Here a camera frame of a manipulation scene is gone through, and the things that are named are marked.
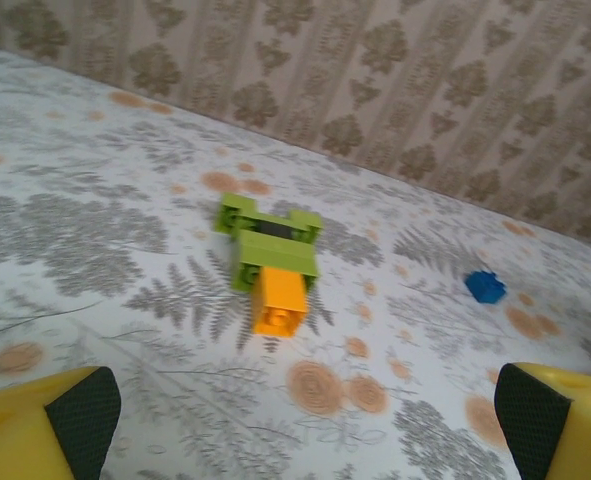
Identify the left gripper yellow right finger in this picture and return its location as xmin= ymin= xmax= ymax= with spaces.
xmin=493 ymin=362 xmax=591 ymax=480

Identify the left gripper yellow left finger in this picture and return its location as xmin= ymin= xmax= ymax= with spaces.
xmin=0 ymin=365 xmax=121 ymax=480

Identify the small orange lego brick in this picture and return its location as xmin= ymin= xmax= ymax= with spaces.
xmin=251 ymin=267 xmax=310 ymax=337

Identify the long lime green lego brick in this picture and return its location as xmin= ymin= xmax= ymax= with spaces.
xmin=230 ymin=229 xmax=322 ymax=294

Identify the small lime green lego brick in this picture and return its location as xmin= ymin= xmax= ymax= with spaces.
xmin=213 ymin=193 xmax=259 ymax=239
xmin=288 ymin=209 xmax=325 ymax=249

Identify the small blue lego brick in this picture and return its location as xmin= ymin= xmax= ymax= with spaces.
xmin=463 ymin=268 xmax=507 ymax=305

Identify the floral patterned table cover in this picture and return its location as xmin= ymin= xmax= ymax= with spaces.
xmin=0 ymin=49 xmax=591 ymax=480

